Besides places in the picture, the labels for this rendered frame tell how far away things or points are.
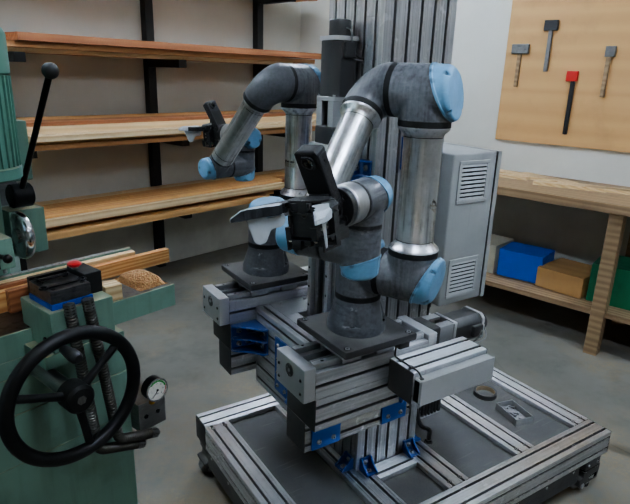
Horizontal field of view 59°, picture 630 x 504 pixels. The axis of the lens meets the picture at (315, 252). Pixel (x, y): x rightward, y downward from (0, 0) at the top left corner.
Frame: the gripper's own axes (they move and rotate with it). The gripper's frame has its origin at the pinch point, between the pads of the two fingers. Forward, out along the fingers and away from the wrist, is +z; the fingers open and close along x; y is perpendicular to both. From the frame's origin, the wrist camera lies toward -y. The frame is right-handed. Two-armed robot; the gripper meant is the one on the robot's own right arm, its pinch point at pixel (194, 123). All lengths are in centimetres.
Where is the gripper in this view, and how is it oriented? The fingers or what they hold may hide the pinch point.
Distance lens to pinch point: 227.4
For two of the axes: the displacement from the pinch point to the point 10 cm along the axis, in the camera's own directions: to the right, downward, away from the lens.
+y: 0.6, 9.2, 3.9
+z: -7.3, -2.3, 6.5
